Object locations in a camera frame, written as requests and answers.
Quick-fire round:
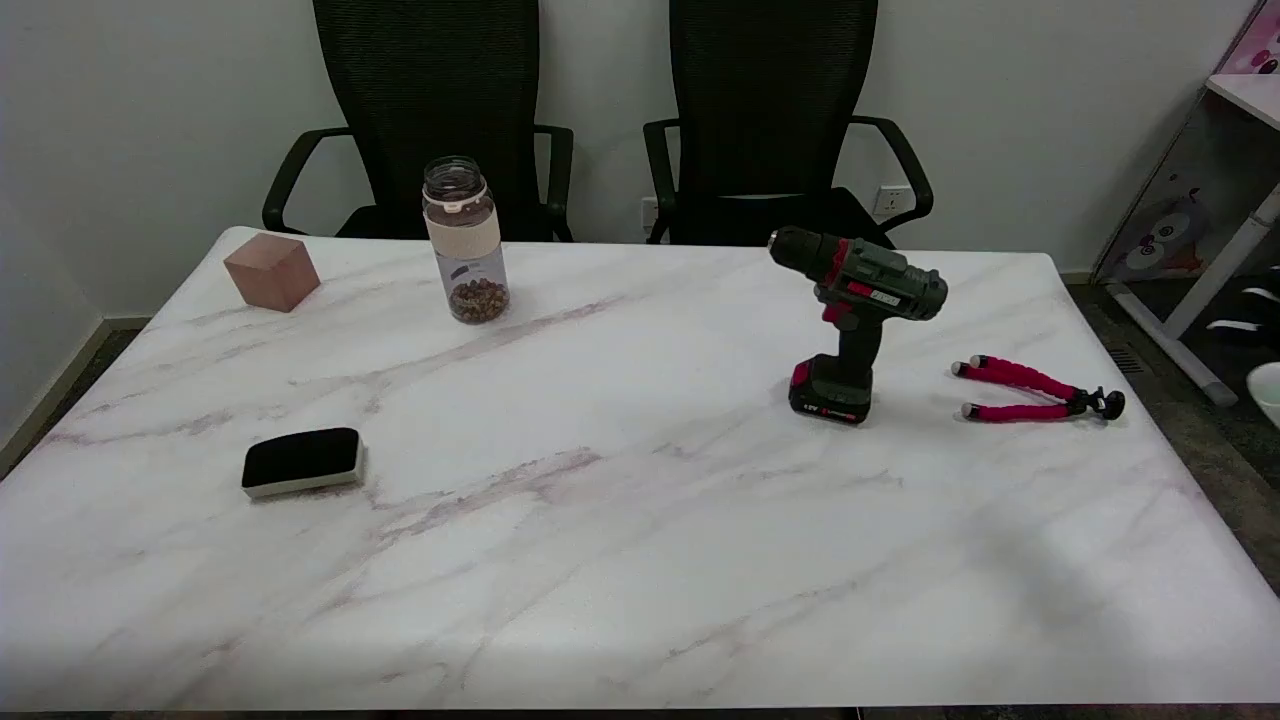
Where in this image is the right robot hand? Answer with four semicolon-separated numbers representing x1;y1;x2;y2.
1205;262;1280;349

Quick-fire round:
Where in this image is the green red power screwdriver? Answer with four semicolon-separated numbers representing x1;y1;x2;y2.
768;225;949;426

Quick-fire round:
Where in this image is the white desk with cartoon panel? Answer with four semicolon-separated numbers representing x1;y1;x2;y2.
1093;0;1280;409

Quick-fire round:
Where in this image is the red flexible mini tripod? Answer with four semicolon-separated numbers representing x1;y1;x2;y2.
950;354;1127;424

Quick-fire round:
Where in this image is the black mesh office chair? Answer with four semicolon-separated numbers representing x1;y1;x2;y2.
262;0;576;243
643;0;935;250

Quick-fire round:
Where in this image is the clear bottle with nuts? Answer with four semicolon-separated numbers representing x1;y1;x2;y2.
421;156;512;326

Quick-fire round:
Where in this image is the black whiteboard eraser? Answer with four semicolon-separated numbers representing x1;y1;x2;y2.
241;427;365;500

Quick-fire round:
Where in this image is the pink cube block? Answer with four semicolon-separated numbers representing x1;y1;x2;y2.
223;233;322;314

